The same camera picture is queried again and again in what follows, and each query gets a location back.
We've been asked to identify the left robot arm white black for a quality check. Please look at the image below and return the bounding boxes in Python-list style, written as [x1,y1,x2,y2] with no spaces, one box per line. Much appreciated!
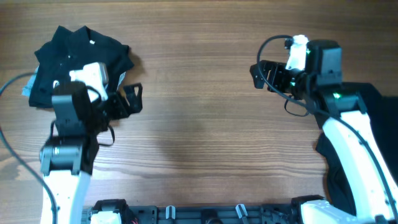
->
[39,82,142,223]

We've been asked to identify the stack of folded black clothes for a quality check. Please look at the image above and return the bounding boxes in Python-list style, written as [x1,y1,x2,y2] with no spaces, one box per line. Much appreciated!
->
[29,26,134,108]

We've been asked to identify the black t-shirt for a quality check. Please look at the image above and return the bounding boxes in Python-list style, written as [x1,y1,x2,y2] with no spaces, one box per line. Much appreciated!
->
[316,83,397,222]

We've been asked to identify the light grey folded garment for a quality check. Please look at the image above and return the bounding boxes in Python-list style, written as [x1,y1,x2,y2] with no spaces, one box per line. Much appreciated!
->
[21,67,39,96]

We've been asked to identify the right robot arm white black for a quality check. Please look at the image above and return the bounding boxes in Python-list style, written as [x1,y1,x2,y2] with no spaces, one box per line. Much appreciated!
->
[250,35,397,223]

